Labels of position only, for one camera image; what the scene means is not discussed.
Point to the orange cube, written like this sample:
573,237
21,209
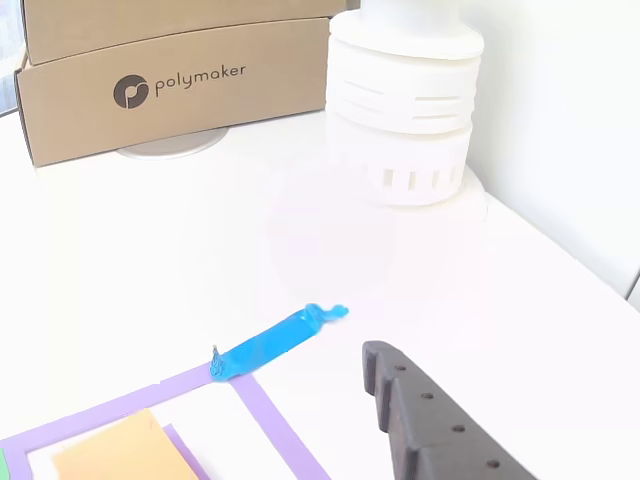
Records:
120,450

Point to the blue tape strip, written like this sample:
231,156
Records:
275,340

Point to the large purple cube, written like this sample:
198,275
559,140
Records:
187,455

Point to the grey round disc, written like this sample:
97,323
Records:
175,145

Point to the polymaker cardboard box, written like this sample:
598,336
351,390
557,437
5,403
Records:
200,115

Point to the plain cardboard box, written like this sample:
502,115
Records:
150,25

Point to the purple square frame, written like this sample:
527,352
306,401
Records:
270,420

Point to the green square frame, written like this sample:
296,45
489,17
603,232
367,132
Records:
4,462

